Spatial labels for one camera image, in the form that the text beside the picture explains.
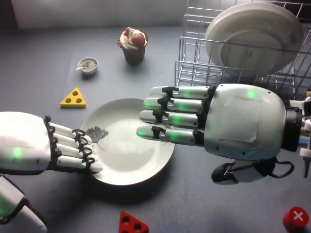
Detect white plate single leaf print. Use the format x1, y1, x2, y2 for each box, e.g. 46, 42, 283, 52
205, 1, 305, 78

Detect chrome wire dish rack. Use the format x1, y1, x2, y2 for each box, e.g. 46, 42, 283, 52
174, 0, 311, 102

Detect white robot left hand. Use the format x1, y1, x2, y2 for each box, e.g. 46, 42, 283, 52
0, 111, 104, 233

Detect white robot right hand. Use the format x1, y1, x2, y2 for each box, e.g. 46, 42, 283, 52
136, 83, 287, 185

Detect cupcake with cream and strawberry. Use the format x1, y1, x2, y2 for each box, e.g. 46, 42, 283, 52
117, 26, 149, 65

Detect white plate two leaf prints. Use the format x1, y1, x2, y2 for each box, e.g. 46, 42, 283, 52
79, 98, 176, 186

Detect red cylinder block white cross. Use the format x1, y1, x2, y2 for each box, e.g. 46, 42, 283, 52
282, 206, 310, 230

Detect red triangle block three holes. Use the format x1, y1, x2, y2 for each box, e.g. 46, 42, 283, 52
119, 210, 150, 233

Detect small dip cup green sauce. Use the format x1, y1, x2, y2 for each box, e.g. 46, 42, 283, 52
78, 57, 99, 75

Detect white cloth backdrop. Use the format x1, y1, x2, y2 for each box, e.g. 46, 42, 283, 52
11, 0, 238, 29

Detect yellow triangle block three holes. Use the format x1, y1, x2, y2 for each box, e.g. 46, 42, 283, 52
60, 87, 87, 109

